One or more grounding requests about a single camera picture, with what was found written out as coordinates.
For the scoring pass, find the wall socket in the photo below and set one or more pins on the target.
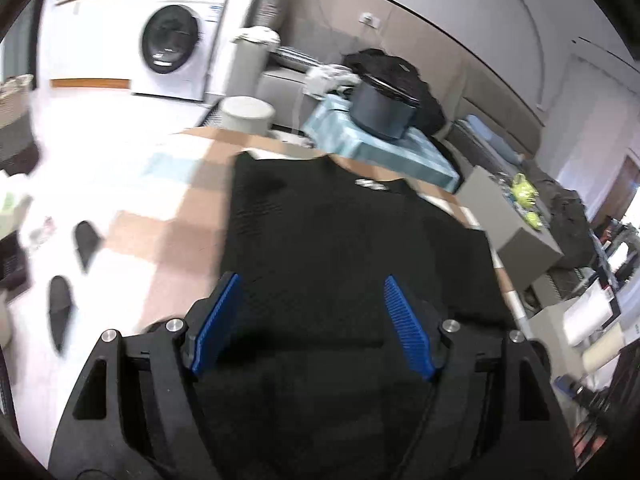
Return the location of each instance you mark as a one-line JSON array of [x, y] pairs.
[[371, 19]]

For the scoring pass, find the small green teapot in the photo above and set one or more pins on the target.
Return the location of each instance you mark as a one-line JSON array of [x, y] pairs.
[[533, 220]]

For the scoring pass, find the grey box table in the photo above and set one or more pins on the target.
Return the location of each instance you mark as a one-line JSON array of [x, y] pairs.
[[500, 230]]

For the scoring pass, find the woven basket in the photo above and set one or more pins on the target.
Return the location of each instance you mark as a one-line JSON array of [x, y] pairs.
[[15, 120]]

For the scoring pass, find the brown wooden door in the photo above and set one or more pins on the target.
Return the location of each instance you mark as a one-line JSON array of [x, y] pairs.
[[622, 187]]

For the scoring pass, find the round cream stool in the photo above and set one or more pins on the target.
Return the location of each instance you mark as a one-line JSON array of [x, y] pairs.
[[246, 114]]

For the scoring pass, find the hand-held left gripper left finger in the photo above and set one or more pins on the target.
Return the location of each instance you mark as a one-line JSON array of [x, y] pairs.
[[217, 317]]

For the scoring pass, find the low grey box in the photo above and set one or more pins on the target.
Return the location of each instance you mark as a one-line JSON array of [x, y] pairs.
[[547, 330]]

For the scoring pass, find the grey sofa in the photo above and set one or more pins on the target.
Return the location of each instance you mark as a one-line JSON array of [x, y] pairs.
[[282, 85]]

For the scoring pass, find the black slipper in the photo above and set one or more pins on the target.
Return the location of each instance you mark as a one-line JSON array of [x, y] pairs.
[[60, 305], [86, 242]]

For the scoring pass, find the large green teapot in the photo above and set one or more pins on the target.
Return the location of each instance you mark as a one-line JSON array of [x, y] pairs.
[[522, 191]]

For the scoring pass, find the white crumpled cloth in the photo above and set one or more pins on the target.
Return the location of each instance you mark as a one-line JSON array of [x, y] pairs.
[[325, 77]]

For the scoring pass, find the checked blanket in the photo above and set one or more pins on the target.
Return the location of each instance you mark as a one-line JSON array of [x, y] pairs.
[[175, 200]]

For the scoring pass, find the white washing machine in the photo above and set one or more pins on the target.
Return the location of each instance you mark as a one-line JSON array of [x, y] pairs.
[[200, 60]]

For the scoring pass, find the black knit vest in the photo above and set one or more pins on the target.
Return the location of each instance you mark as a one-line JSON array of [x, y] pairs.
[[325, 240]]

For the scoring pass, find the dark clothes pile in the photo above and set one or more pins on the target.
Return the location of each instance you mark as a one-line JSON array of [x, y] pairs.
[[570, 220]]

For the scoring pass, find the white cabinet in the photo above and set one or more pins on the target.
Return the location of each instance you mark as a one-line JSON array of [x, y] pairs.
[[95, 40]]

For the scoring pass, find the black crate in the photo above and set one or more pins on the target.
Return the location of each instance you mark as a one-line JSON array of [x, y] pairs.
[[12, 262]]

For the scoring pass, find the dark round pot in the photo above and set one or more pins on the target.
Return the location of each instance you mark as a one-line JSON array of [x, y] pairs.
[[380, 112]]

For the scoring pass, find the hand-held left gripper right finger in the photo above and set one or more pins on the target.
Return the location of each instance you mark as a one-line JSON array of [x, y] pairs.
[[407, 327]]

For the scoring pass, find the trash bin with white bag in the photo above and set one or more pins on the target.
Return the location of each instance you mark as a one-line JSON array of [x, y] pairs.
[[250, 65]]

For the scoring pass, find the black bag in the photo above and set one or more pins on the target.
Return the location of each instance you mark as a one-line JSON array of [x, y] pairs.
[[390, 66]]

